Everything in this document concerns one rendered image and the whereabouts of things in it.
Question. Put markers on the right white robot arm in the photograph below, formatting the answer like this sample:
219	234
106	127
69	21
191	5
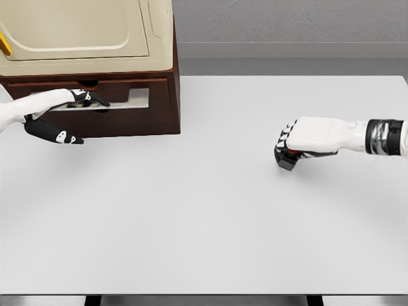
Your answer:
376	137

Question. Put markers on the dark brown cabinet drawer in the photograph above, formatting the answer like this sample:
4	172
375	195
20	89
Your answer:
137	116

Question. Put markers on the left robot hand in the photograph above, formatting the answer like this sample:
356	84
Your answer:
48	99

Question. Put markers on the brown wooden cabinet beige top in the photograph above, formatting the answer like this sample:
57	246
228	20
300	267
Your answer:
95	38

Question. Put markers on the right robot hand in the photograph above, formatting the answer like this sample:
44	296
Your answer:
315	134

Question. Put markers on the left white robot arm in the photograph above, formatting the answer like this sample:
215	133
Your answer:
5	114

